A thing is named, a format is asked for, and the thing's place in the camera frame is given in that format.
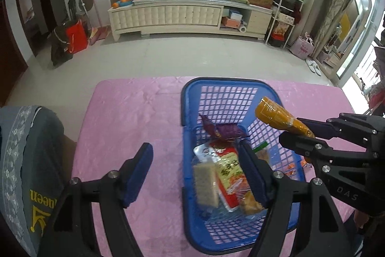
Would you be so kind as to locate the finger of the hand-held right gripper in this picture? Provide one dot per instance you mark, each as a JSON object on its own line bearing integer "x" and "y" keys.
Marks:
{"x": 300, "y": 144}
{"x": 318, "y": 126}

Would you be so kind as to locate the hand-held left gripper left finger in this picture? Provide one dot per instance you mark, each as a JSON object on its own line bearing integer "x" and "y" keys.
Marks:
{"x": 137, "y": 175}

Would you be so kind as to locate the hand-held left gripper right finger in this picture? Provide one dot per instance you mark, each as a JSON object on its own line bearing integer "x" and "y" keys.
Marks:
{"x": 252, "y": 175}

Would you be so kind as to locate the small orange snack packet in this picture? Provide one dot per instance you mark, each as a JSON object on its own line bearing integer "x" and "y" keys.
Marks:
{"x": 290, "y": 169}

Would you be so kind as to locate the clear packet of golden pastry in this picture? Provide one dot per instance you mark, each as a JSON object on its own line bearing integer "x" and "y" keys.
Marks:
{"x": 251, "y": 204}

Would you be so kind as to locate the long orange snack packet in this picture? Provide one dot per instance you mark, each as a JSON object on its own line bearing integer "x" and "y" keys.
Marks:
{"x": 276, "y": 115}

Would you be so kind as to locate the clear packet of beige crackers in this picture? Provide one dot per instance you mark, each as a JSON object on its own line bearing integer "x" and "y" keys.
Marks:
{"x": 205, "y": 186}

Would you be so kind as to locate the purple snack packet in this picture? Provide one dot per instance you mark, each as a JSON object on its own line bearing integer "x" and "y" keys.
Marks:
{"x": 224, "y": 130}

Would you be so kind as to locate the blue plastic basket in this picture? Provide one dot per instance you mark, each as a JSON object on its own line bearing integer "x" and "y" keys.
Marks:
{"x": 192, "y": 100}

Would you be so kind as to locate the white slipper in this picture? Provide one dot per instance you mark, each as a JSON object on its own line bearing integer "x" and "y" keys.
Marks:
{"x": 316, "y": 68}
{"x": 310, "y": 63}

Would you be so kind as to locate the pink quilted tablecloth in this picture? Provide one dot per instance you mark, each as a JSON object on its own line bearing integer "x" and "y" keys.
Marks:
{"x": 126, "y": 112}

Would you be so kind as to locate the pink bag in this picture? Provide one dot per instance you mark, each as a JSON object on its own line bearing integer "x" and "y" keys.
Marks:
{"x": 302, "y": 47}

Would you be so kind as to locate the arched standing mirror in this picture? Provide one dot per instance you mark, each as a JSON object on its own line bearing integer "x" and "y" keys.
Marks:
{"x": 352, "y": 25}

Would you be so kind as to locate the grey embroidered chair cover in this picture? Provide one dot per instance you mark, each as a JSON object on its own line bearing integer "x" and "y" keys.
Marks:
{"x": 27, "y": 160}

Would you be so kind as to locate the white metal shelf rack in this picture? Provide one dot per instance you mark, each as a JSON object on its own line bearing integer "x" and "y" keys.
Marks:
{"x": 284, "y": 13}

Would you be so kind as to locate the paper roll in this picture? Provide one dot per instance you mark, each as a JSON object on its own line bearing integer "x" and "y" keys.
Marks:
{"x": 242, "y": 30}

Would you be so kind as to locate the orange box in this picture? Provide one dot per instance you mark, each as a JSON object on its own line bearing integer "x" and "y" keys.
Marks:
{"x": 231, "y": 23}

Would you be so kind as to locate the broom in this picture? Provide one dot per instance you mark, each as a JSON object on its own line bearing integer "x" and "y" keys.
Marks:
{"x": 97, "y": 31}

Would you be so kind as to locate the black bag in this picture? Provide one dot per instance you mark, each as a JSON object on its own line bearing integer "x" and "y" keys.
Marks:
{"x": 61, "y": 46}

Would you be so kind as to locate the red bag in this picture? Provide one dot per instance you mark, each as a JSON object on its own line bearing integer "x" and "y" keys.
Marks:
{"x": 76, "y": 37}

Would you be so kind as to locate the cream TV cabinet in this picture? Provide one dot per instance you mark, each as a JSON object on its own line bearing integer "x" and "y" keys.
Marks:
{"x": 168, "y": 17}

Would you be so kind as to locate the oranges on blue plate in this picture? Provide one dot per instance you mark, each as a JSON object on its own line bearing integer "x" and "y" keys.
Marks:
{"x": 124, "y": 2}

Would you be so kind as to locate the white mop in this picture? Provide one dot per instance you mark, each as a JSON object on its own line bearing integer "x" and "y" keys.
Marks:
{"x": 82, "y": 8}

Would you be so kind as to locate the small brown wall disc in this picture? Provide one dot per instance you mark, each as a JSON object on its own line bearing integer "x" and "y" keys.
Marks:
{"x": 87, "y": 1}

